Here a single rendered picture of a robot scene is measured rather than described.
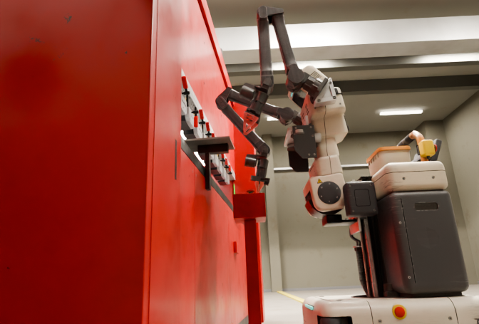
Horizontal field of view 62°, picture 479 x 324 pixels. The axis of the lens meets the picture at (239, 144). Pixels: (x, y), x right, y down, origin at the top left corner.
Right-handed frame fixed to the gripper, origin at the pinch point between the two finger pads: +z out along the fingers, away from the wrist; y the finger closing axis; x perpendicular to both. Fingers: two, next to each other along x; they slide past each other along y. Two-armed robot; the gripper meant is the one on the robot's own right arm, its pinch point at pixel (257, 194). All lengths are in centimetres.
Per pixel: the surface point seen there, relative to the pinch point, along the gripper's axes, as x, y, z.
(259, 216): 14.4, -3.2, 13.4
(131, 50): 139, 28, 4
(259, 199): 14.4, -1.4, 5.2
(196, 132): -2, 41, -30
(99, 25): 139, 37, -1
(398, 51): -393, -188, -372
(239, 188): -185, 23, -43
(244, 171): -185, 21, -60
